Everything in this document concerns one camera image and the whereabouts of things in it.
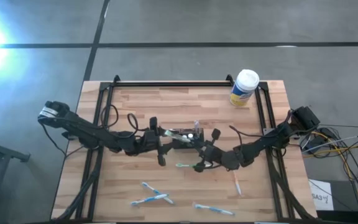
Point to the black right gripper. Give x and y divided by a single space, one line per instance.
213 154

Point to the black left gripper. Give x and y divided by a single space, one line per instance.
151 143

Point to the small bottle white cap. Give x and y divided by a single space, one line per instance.
184 136
190 135

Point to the orange white toothbrush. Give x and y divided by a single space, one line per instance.
237 185

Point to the blue white toothbrush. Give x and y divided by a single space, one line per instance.
149 187
145 200
214 209

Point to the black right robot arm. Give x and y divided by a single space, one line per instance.
259 144

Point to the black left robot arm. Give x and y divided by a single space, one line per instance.
85 130

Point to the white yellow wipes canister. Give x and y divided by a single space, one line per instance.
244 88

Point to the black table edge clamp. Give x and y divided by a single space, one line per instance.
68 135

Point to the black power box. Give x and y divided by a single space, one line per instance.
315 142

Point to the white paper sign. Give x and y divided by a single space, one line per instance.
320 196

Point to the dark grey floor mat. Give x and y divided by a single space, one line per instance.
343 196

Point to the black floor box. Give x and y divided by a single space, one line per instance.
346 217

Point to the black metal table frame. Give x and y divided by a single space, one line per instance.
166 84

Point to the grey metal base plate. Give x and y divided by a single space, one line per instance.
269 131

